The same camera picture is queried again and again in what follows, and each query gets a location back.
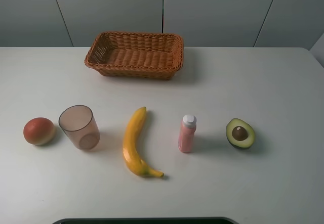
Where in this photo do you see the halved avocado with pit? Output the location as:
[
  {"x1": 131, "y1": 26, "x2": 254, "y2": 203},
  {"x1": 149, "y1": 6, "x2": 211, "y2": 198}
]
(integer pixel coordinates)
[{"x1": 226, "y1": 118, "x2": 256, "y2": 149}]

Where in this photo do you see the brown wicker basket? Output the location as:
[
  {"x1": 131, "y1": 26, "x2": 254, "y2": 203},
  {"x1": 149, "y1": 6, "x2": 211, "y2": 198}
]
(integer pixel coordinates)
[{"x1": 85, "y1": 31, "x2": 184, "y2": 80}]

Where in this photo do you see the pink bottle white cap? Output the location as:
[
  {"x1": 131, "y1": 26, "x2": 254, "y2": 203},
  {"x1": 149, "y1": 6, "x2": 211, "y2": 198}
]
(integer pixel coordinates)
[{"x1": 178, "y1": 114, "x2": 196, "y2": 153}]

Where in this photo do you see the yellow banana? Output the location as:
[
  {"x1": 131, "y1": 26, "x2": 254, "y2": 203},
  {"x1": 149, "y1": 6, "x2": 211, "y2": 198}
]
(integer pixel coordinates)
[{"x1": 123, "y1": 107, "x2": 164, "y2": 178}]

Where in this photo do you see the translucent pink plastic cup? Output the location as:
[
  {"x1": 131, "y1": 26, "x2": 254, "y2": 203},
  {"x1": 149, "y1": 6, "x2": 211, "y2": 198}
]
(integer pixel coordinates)
[{"x1": 58, "y1": 105, "x2": 100, "y2": 150}]

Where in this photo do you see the red yellow apple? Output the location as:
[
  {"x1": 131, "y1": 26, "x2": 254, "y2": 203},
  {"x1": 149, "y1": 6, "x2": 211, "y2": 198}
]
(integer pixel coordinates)
[{"x1": 23, "y1": 117, "x2": 56, "y2": 146}]

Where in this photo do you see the black tray edge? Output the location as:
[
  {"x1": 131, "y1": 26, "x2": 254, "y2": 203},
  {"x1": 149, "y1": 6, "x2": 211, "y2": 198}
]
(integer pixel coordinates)
[{"x1": 54, "y1": 217, "x2": 237, "y2": 224}]

